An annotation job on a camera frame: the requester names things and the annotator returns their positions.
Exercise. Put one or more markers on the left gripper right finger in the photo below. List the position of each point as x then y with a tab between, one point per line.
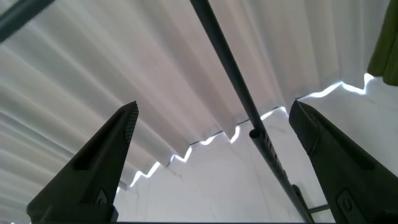
357	186

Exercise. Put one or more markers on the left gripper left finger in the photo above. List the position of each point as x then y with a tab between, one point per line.
87	180

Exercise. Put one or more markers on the green long-sleeved shirt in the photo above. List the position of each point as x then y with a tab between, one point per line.
387	46

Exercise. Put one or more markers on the black clothes rack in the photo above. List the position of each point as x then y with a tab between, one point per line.
220	46

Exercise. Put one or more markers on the white curtain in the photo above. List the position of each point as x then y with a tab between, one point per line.
124	62

